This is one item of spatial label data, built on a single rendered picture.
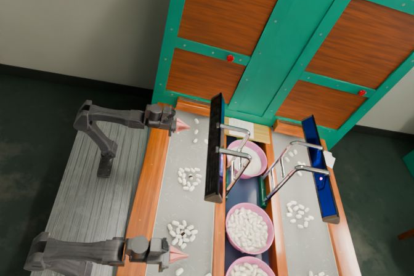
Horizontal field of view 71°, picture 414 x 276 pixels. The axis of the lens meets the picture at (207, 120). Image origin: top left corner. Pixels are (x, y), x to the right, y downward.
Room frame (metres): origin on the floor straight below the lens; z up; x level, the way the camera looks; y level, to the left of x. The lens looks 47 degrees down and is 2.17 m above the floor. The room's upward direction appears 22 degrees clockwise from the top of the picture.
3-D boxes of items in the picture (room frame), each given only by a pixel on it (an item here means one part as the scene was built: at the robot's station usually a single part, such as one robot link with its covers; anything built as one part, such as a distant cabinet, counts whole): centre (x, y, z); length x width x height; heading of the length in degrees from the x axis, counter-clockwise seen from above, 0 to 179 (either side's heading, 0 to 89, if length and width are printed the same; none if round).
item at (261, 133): (1.37, -0.27, 0.77); 0.33 x 0.15 x 0.01; 103
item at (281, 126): (1.50, -0.58, 0.83); 0.30 x 0.06 x 0.07; 103
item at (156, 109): (0.88, 0.27, 1.11); 0.12 x 0.09 x 0.12; 108
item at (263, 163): (1.16, -0.32, 0.72); 0.27 x 0.27 x 0.10
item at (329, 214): (1.06, -0.63, 1.08); 0.62 x 0.08 x 0.07; 13
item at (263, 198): (1.04, -0.55, 0.90); 0.20 x 0.19 x 0.45; 13
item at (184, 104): (1.34, 0.08, 0.83); 0.30 x 0.06 x 0.07; 103
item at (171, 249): (0.35, -0.08, 1.07); 0.09 x 0.07 x 0.07; 109
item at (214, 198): (0.93, -0.08, 1.08); 0.62 x 0.08 x 0.07; 13
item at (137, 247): (0.31, 0.08, 1.12); 0.12 x 0.09 x 0.12; 109
